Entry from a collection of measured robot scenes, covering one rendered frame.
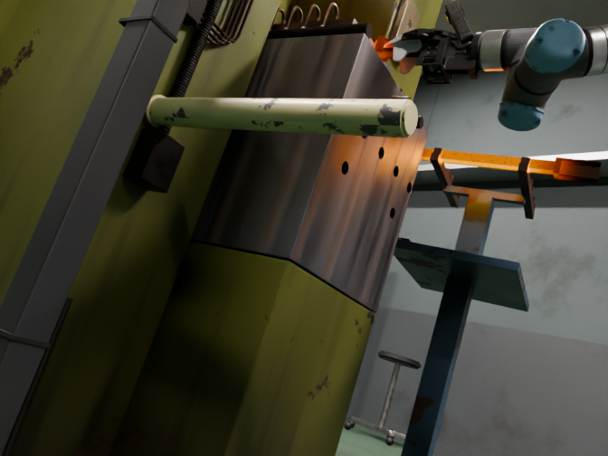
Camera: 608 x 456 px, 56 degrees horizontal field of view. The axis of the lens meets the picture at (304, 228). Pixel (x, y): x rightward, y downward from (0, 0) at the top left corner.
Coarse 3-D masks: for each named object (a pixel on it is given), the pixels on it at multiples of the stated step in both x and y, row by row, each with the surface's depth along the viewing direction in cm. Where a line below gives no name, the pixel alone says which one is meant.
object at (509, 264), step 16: (400, 240) 133; (400, 256) 140; (416, 256) 135; (432, 256) 131; (448, 256) 128; (464, 256) 126; (480, 256) 125; (416, 272) 152; (432, 272) 146; (448, 272) 141; (464, 272) 136; (480, 272) 131; (496, 272) 127; (512, 272) 123; (432, 288) 164; (480, 288) 145; (496, 288) 140; (512, 288) 135; (496, 304) 158; (512, 304) 152; (528, 304) 153
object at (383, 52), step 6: (378, 36) 121; (384, 36) 121; (378, 42) 121; (384, 42) 121; (378, 48) 120; (384, 48) 121; (390, 48) 120; (378, 54) 122; (384, 54) 122; (390, 54) 121; (408, 54) 119; (414, 54) 119; (384, 60) 124
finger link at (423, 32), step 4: (420, 28) 114; (424, 28) 113; (432, 28) 112; (408, 32) 116; (412, 32) 115; (416, 32) 114; (420, 32) 113; (424, 32) 113; (428, 32) 113; (432, 32) 112; (404, 36) 116; (408, 36) 116; (412, 36) 115; (416, 36) 114; (420, 36) 114; (424, 36) 113; (428, 36) 113; (404, 40) 116; (420, 40) 115; (424, 40) 114
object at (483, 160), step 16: (448, 160) 144; (464, 160) 141; (480, 160) 139; (496, 160) 138; (512, 160) 136; (544, 160) 133; (560, 160) 130; (576, 160) 130; (560, 176) 131; (576, 176) 129; (592, 176) 128
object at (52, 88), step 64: (64, 0) 106; (128, 0) 94; (256, 0) 109; (0, 64) 109; (64, 64) 97; (256, 64) 112; (0, 128) 100; (64, 128) 90; (192, 128) 100; (0, 192) 92; (128, 192) 91; (192, 192) 102; (0, 256) 86; (128, 256) 92; (64, 320) 84; (128, 320) 94; (64, 384) 86; (128, 384) 96; (64, 448) 87
